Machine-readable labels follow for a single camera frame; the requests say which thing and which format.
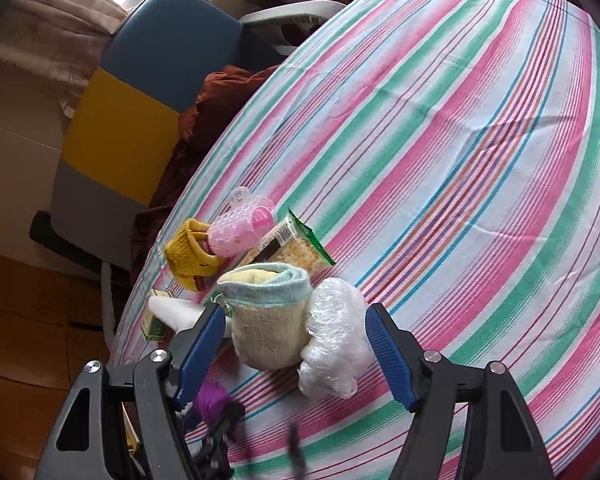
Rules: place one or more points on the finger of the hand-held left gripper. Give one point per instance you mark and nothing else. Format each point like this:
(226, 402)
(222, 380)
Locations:
(217, 447)

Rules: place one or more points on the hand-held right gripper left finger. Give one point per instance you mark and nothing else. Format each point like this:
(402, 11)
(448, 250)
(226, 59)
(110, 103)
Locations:
(200, 355)

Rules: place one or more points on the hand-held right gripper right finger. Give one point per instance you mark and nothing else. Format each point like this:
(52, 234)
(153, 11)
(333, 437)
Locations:
(390, 360)

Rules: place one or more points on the purple item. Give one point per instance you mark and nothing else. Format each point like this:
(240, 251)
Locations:
(212, 397)

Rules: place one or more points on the clear plastic bag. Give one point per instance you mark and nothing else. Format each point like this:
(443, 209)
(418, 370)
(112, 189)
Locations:
(335, 340)

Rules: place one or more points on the cream sock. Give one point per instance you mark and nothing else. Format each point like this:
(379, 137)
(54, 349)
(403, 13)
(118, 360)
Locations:
(265, 330)

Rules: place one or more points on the cracker packet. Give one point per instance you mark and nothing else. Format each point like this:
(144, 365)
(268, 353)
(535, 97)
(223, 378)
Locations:
(300, 255)

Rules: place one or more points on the white foam block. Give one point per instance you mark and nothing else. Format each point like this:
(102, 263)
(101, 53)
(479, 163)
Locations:
(175, 312)

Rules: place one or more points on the small green box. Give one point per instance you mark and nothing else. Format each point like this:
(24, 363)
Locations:
(152, 327)

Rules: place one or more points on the yellow knitted item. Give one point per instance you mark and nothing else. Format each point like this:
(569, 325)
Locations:
(185, 255)

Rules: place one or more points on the pink plastic bottle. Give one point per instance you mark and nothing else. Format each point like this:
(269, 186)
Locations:
(240, 230)

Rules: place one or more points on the grey yellow blue armchair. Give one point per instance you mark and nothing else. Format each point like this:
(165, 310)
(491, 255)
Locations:
(125, 150)

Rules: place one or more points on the dark red blanket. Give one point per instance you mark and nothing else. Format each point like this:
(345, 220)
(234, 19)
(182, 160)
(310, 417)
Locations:
(220, 95)

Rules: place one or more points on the beige curtain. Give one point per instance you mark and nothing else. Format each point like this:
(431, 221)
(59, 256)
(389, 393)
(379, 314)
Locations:
(55, 35)

